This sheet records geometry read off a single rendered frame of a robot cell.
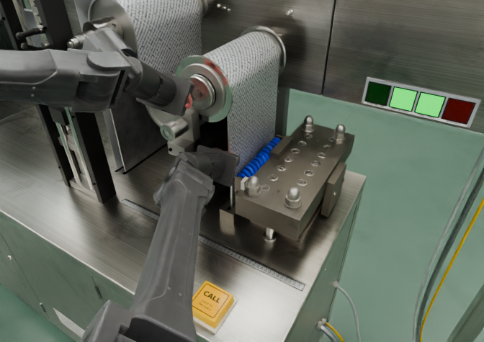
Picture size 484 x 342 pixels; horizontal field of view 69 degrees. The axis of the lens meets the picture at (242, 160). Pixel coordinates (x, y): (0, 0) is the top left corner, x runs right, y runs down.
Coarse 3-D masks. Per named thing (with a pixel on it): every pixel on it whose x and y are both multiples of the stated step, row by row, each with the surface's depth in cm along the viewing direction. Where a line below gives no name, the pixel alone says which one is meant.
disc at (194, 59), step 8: (192, 56) 71; (200, 56) 70; (184, 64) 74; (208, 64) 70; (216, 64) 70; (176, 72) 76; (216, 72) 70; (224, 80) 70; (224, 88) 71; (232, 96) 72; (224, 104) 74; (232, 104) 73; (224, 112) 75; (208, 120) 78; (216, 120) 77
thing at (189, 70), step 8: (272, 40) 88; (192, 64) 72; (200, 64) 71; (184, 72) 74; (192, 72) 73; (200, 72) 72; (208, 72) 71; (216, 80) 71; (216, 88) 72; (216, 96) 73; (224, 96) 72; (216, 104) 74; (200, 112) 78; (208, 112) 76; (216, 112) 75
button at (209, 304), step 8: (200, 288) 73; (208, 288) 73; (216, 288) 73; (200, 296) 72; (208, 296) 72; (216, 296) 72; (224, 296) 72; (232, 296) 72; (192, 304) 70; (200, 304) 70; (208, 304) 70; (216, 304) 70; (224, 304) 70; (200, 312) 69; (208, 312) 69; (216, 312) 69; (224, 312) 70; (208, 320) 68; (216, 320) 68
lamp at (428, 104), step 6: (420, 96) 84; (426, 96) 83; (432, 96) 82; (438, 96) 82; (420, 102) 84; (426, 102) 84; (432, 102) 83; (438, 102) 82; (420, 108) 85; (426, 108) 84; (432, 108) 84; (438, 108) 83; (432, 114) 84; (438, 114) 84
